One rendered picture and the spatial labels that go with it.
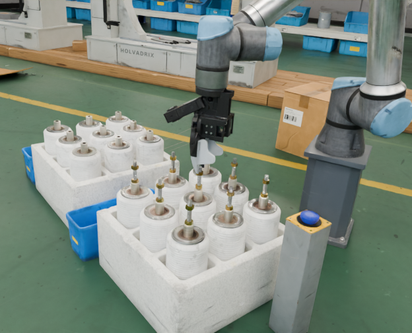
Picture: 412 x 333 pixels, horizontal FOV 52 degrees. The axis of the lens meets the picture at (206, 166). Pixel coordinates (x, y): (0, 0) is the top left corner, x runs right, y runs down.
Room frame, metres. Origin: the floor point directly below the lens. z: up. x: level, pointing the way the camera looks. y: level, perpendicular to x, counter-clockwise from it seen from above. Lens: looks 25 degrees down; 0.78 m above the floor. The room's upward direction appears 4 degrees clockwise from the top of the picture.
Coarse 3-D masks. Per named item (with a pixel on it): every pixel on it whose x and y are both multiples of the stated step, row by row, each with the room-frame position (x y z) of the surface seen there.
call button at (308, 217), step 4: (304, 212) 0.79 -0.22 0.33; (308, 212) 0.79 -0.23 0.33; (312, 212) 0.79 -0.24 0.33; (300, 216) 0.78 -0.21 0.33; (304, 216) 0.77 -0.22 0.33; (308, 216) 0.77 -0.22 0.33; (312, 216) 0.77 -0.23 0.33; (316, 216) 0.77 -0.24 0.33; (304, 220) 0.77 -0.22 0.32; (308, 220) 0.76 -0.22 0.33; (312, 220) 0.76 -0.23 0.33; (316, 220) 0.76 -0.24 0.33; (312, 224) 0.77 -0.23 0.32
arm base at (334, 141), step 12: (324, 132) 1.25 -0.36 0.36; (336, 132) 1.21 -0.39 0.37; (348, 132) 1.20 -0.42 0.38; (360, 132) 1.22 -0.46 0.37; (324, 144) 1.22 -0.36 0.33; (336, 144) 1.20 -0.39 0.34; (348, 144) 1.19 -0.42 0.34; (360, 144) 1.21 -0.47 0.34; (336, 156) 1.19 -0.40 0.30; (348, 156) 1.19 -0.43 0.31; (360, 156) 1.21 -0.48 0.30
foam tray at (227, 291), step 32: (128, 256) 0.84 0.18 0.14; (160, 256) 0.80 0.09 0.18; (256, 256) 0.83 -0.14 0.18; (128, 288) 0.84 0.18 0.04; (160, 288) 0.73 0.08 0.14; (192, 288) 0.70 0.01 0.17; (224, 288) 0.76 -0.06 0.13; (256, 288) 0.84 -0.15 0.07; (160, 320) 0.73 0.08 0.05; (192, 320) 0.71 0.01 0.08; (224, 320) 0.77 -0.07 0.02
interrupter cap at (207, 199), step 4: (188, 192) 0.98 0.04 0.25; (192, 192) 0.98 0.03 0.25; (204, 192) 0.99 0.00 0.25; (184, 196) 0.96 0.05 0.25; (188, 196) 0.96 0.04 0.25; (192, 196) 0.96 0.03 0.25; (204, 196) 0.97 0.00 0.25; (208, 196) 0.97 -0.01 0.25; (184, 200) 0.94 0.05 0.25; (192, 200) 0.95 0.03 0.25; (204, 200) 0.95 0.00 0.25; (208, 200) 0.95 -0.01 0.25; (212, 200) 0.95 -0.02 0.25; (196, 204) 0.92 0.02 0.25; (200, 204) 0.92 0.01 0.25; (204, 204) 0.92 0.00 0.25; (208, 204) 0.93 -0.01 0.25
